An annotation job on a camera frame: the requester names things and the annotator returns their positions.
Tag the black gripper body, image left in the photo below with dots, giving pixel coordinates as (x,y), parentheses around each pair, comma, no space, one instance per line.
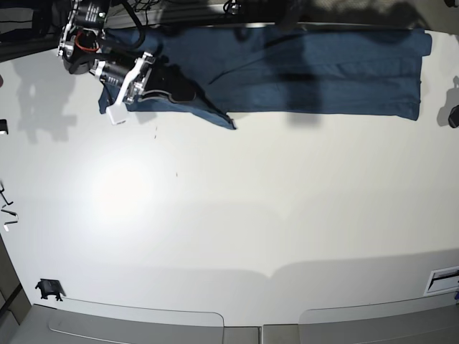
(113,73)

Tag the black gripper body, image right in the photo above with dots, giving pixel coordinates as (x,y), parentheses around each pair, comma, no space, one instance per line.
(453,118)

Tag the dark blue T-shirt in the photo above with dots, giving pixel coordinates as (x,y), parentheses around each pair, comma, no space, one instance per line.
(368,72)

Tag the black hex key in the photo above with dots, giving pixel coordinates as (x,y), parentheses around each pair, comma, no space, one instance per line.
(6,201)

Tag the silver hex key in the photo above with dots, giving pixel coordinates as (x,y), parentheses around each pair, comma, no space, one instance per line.
(10,218)

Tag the grey right chair back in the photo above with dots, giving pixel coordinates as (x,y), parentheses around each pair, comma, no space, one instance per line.
(437,325)

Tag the grey chair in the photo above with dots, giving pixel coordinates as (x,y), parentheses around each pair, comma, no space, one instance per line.
(437,325)
(47,325)

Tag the black plastic clip part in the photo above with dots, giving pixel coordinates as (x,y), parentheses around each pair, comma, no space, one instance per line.
(50,287)

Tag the grey left chair back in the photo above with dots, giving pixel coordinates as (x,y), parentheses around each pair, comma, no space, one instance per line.
(47,325)

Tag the white wrist camera, image left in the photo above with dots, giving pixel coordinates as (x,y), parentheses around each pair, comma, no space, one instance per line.
(117,114)

